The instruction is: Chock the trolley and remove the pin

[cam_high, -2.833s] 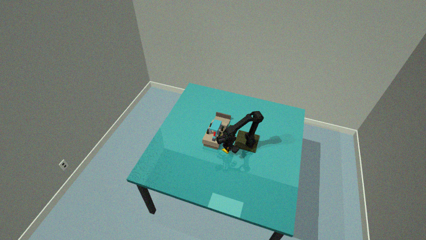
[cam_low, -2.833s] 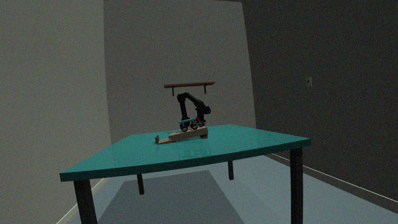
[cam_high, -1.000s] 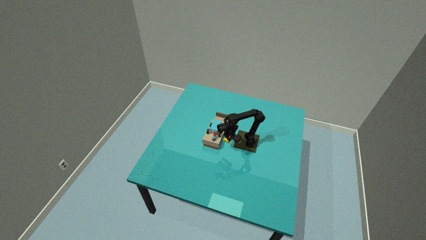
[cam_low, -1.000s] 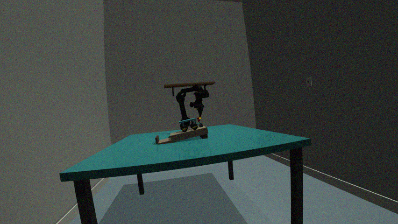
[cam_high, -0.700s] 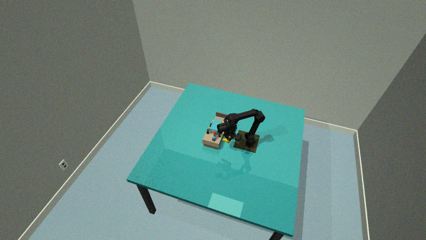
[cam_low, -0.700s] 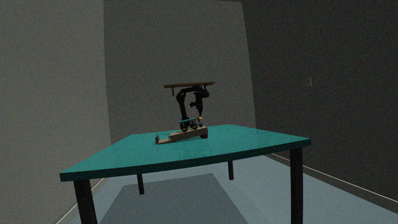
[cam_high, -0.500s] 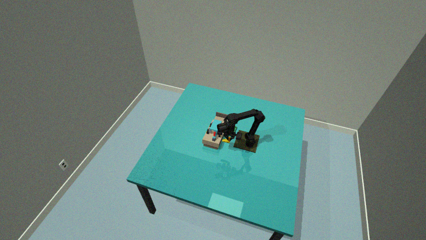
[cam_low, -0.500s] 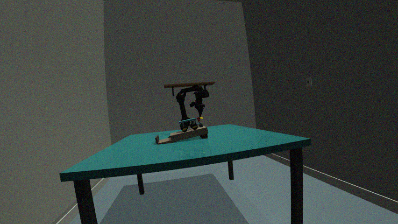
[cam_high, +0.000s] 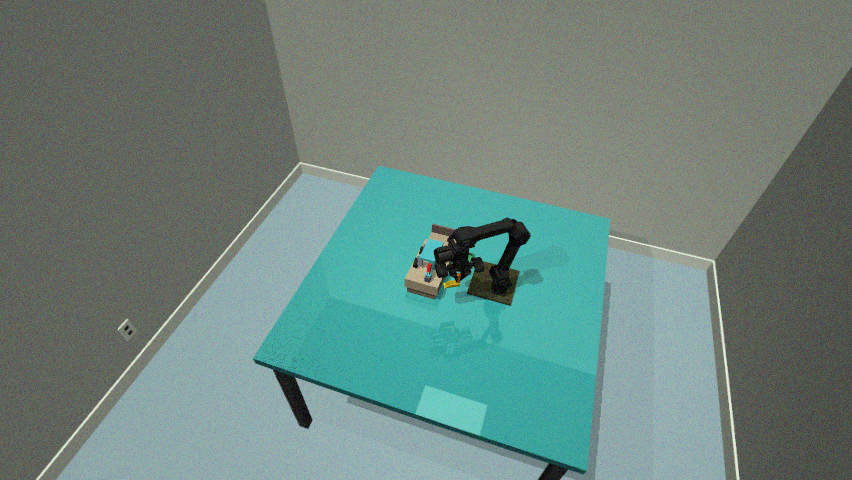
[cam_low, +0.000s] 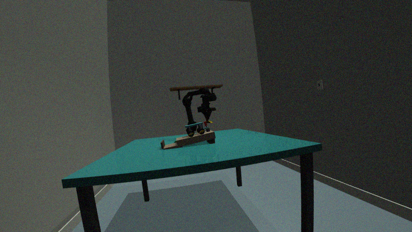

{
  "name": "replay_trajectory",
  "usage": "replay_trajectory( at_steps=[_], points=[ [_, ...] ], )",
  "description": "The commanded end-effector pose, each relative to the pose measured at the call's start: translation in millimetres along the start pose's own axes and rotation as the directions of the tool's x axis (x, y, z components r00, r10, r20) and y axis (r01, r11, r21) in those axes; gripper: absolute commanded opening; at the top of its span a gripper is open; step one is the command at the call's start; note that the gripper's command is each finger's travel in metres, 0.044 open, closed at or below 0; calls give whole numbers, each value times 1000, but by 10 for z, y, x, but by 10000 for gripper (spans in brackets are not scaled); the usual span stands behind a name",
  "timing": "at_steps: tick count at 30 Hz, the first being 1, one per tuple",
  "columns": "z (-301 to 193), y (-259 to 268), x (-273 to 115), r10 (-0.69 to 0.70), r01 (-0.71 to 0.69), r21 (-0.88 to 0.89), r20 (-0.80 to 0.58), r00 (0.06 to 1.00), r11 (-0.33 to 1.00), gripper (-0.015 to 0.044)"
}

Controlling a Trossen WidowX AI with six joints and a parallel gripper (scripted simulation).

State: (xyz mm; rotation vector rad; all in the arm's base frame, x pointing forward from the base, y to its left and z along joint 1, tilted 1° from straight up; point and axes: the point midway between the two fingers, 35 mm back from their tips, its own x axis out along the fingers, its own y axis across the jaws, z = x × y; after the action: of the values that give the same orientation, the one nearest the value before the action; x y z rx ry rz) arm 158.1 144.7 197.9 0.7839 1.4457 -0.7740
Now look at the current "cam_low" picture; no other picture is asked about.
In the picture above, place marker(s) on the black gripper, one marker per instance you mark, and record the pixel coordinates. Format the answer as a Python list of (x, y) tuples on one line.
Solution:
[(208, 110)]

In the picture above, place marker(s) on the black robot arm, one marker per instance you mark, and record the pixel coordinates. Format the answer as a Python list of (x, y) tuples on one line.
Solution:
[(206, 97)]

